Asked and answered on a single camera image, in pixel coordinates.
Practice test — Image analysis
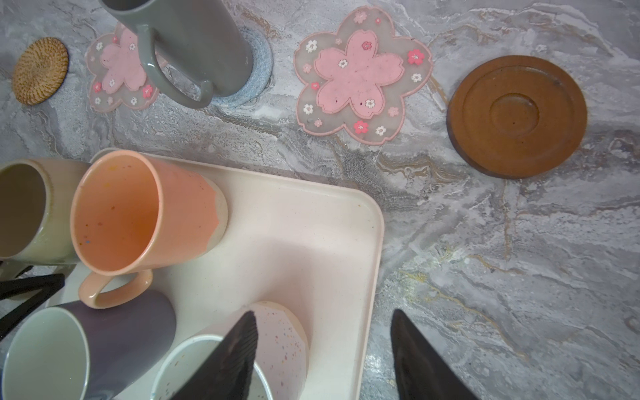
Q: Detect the beige serving tray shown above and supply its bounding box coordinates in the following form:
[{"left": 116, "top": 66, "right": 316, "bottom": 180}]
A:
[{"left": 153, "top": 159, "right": 384, "bottom": 399}]

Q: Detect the woven tan coaster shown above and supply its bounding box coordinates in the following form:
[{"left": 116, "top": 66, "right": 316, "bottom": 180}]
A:
[{"left": 12, "top": 37, "right": 69, "bottom": 106}]

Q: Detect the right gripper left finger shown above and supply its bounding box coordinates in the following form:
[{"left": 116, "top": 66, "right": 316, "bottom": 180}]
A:
[{"left": 172, "top": 311, "right": 258, "bottom": 400}]

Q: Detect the orange pink mug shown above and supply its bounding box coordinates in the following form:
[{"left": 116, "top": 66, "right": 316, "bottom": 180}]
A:
[{"left": 70, "top": 150, "right": 229, "bottom": 309}]

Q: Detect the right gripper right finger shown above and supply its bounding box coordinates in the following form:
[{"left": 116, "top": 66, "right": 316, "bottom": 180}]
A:
[{"left": 390, "top": 309, "right": 478, "bottom": 400}]

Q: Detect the brown wooden coaster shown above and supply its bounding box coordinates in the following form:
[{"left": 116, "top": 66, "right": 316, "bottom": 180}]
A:
[{"left": 447, "top": 56, "right": 588, "bottom": 179}]

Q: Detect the yellow-green mug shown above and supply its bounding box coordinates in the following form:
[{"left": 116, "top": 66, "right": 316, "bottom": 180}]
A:
[{"left": 1, "top": 158, "right": 90, "bottom": 265}]

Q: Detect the pink flower coaster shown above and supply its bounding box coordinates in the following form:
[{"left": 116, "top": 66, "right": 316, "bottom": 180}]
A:
[
  {"left": 293, "top": 7, "right": 433, "bottom": 145},
  {"left": 85, "top": 23, "right": 160, "bottom": 113}
]

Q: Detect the dark grey mug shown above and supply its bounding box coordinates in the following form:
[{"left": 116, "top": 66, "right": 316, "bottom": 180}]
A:
[{"left": 100, "top": 0, "right": 253, "bottom": 108}]

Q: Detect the white mug purple handle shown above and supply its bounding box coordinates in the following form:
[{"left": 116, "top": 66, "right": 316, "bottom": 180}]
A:
[{"left": 2, "top": 290, "right": 177, "bottom": 399}]

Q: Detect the blue grey round coaster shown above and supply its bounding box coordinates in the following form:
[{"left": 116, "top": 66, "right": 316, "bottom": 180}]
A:
[{"left": 211, "top": 26, "right": 273, "bottom": 108}]

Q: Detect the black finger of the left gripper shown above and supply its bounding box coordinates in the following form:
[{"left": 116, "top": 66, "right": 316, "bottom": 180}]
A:
[{"left": 1, "top": 273, "right": 65, "bottom": 339}]

